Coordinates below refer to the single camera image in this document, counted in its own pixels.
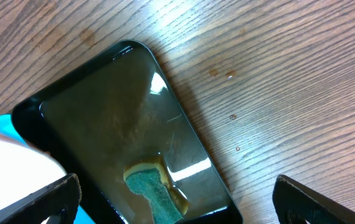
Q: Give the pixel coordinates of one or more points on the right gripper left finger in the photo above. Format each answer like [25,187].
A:
[55,203]

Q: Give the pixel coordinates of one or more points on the teal plastic tray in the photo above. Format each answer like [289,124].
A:
[7,129]

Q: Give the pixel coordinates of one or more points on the green yellow sponge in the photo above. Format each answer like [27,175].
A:
[150,179]

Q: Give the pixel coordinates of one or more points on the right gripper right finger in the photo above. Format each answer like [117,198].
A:
[297,203]

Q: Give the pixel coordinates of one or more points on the white plate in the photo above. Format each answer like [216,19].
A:
[24,170]

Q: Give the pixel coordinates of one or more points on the black water tray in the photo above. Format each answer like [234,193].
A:
[111,113]

